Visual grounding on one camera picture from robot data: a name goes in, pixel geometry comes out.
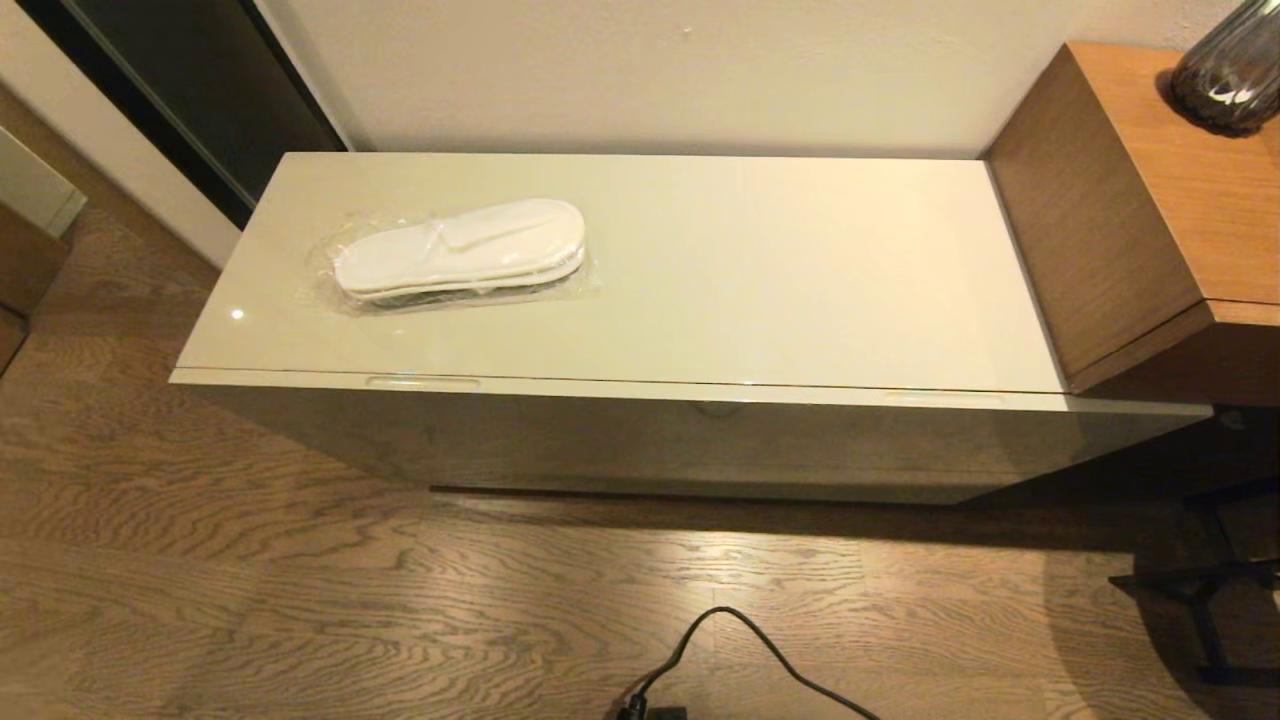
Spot black power cable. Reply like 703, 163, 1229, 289
614, 604, 883, 720

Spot brown wooden furniture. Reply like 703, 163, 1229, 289
0, 200, 69, 373

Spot glossy white drawer cabinet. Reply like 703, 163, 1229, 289
168, 150, 1213, 506

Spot brown wooden side table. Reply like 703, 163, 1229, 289
985, 40, 1280, 407

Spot black metal stand legs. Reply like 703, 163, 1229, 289
1108, 478, 1280, 688

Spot dark ribbed glass vase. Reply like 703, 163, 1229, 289
1168, 0, 1280, 139

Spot dark sliding door panel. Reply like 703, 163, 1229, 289
18, 0, 347, 230

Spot white flat panel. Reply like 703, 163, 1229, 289
0, 125, 88, 238

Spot white slippers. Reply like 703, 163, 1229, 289
302, 196, 601, 317

